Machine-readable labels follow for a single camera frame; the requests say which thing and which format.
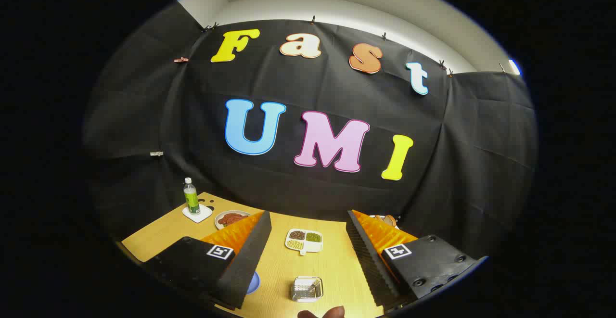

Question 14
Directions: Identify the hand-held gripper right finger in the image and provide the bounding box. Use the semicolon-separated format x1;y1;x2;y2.
346;209;488;309

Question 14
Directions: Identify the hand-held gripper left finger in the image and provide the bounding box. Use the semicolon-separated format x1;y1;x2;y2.
142;211;272;310

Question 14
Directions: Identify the white plate with sausages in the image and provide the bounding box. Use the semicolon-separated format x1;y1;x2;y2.
215;210;252;230

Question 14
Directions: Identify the white divided dish of beans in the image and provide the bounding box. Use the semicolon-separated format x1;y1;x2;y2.
285;229;323;256

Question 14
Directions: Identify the white square coaster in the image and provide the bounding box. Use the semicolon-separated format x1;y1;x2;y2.
182;204;213;224

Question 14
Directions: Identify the clear water bottle green label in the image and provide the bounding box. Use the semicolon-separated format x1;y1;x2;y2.
183;178;201;216

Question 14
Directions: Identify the black backdrop cloth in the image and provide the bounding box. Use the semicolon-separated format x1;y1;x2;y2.
82;1;539;261

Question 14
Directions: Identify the metal wire basket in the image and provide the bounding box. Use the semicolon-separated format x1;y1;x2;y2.
291;276;324;303

